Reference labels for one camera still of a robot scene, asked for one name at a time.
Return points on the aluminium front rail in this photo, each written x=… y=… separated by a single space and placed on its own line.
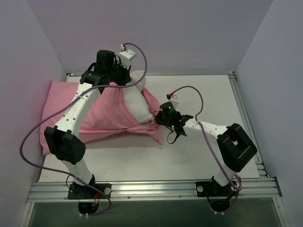
x=155 y=190

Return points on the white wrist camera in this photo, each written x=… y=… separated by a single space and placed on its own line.
x=173 y=99
x=126 y=57

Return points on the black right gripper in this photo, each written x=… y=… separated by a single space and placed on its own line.
x=159 y=116

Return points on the aluminium back rail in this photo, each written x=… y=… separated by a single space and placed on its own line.
x=177 y=73

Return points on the white pillow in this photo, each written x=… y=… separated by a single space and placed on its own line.
x=136 y=102

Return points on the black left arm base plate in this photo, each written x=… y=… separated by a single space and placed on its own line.
x=82 y=192

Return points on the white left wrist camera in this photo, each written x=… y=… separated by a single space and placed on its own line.
x=126 y=57

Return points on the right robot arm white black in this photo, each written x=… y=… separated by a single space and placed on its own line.
x=230 y=146

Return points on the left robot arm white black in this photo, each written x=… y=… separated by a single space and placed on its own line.
x=62 y=139

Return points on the pink floral pillowcase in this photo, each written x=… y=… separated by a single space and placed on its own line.
x=108 y=115

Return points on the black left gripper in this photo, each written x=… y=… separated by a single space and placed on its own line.
x=123 y=74

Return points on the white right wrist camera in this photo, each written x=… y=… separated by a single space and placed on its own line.
x=173 y=99

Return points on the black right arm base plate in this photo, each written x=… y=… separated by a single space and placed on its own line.
x=213 y=189

